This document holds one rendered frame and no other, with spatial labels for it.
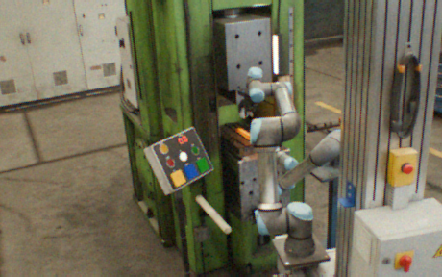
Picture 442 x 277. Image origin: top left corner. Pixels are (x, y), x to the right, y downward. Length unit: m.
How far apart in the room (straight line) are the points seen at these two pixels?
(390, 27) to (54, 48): 6.72
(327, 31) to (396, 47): 9.15
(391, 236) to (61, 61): 6.83
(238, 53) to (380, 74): 1.32
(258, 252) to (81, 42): 5.40
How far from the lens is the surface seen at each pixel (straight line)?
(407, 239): 1.79
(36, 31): 7.90
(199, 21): 2.89
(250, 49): 2.90
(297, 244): 2.29
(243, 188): 3.10
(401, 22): 1.71
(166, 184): 2.64
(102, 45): 8.10
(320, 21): 10.72
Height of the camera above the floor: 2.19
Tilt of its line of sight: 23 degrees down
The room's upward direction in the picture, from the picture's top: 4 degrees counter-clockwise
